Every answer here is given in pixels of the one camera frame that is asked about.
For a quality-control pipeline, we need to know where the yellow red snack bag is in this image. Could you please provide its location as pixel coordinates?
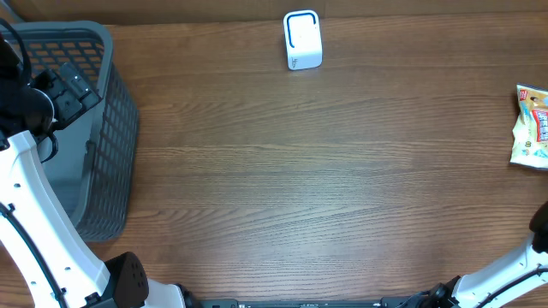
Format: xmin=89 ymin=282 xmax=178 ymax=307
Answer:
xmin=510 ymin=84 xmax=547 ymax=169

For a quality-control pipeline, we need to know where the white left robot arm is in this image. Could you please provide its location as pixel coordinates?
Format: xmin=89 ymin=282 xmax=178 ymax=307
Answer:
xmin=1 ymin=40 xmax=188 ymax=307

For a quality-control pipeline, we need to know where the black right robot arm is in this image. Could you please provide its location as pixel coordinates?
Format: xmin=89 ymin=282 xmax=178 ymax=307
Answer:
xmin=420 ymin=204 xmax=547 ymax=308

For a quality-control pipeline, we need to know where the white barcode scanner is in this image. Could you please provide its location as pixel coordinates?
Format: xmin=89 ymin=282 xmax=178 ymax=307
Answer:
xmin=283 ymin=9 xmax=323 ymax=70

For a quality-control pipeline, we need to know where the grey plastic shopping basket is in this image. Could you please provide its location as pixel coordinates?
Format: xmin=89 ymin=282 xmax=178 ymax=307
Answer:
xmin=1 ymin=21 xmax=139 ymax=242

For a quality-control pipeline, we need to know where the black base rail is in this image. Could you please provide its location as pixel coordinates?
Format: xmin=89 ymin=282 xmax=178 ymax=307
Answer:
xmin=197 ymin=295 xmax=424 ymax=308

